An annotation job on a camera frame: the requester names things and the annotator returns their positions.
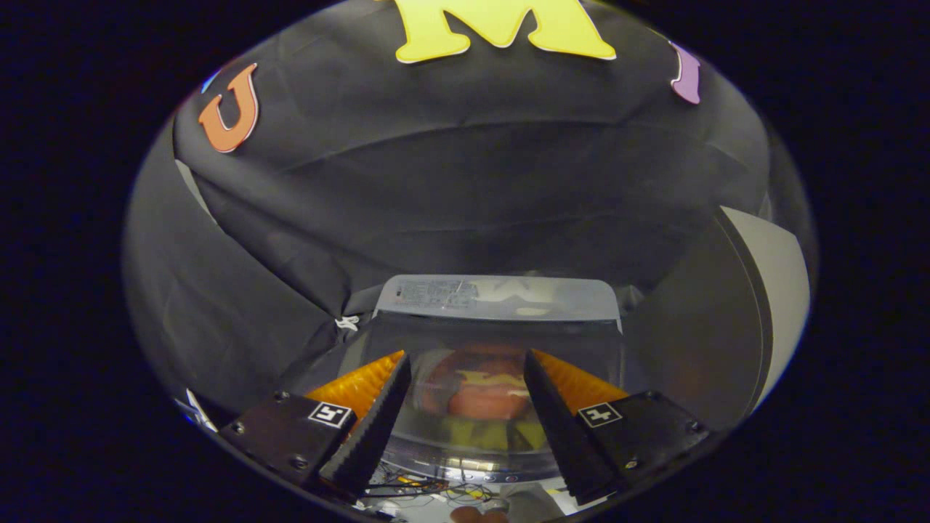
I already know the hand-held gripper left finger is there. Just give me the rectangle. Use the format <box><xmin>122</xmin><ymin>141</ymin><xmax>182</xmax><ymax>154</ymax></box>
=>
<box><xmin>217</xmin><ymin>350</ymin><xmax>413</xmax><ymax>502</ymax></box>

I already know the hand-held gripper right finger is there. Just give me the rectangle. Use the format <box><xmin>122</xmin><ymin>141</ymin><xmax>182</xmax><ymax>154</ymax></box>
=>
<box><xmin>523</xmin><ymin>349</ymin><xmax>711</xmax><ymax>506</ymax></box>

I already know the yellow orange polo shirt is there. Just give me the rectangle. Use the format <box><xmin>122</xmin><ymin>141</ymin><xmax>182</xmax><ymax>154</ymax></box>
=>
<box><xmin>445</xmin><ymin>381</ymin><xmax>533</xmax><ymax>421</ymax></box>

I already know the transparent washing machine lid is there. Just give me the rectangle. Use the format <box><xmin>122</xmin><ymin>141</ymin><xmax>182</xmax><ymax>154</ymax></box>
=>
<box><xmin>340</xmin><ymin>274</ymin><xmax>627</xmax><ymax>473</ymax></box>

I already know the person's grey clothing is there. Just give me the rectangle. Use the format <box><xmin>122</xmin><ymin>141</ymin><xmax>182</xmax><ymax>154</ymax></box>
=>
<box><xmin>501</xmin><ymin>482</ymin><xmax>565</xmax><ymax>521</ymax></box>

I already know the white and blue sheet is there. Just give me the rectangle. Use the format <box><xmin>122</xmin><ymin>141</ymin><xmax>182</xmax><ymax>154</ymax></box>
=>
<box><xmin>174</xmin><ymin>388</ymin><xmax>218</xmax><ymax>434</ymax></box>

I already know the grey cabinet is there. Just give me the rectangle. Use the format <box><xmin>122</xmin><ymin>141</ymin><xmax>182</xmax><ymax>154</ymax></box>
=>
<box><xmin>621</xmin><ymin>206</ymin><xmax>812</xmax><ymax>431</ymax></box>

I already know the black backdrop cloth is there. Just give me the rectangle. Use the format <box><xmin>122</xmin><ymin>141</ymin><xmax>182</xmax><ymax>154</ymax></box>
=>
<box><xmin>122</xmin><ymin>0</ymin><xmax>818</xmax><ymax>429</ymax></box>

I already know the tangle of thin cables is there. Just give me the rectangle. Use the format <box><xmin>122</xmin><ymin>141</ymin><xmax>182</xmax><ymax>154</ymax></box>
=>
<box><xmin>365</xmin><ymin>472</ymin><xmax>504</xmax><ymax>511</ymax></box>

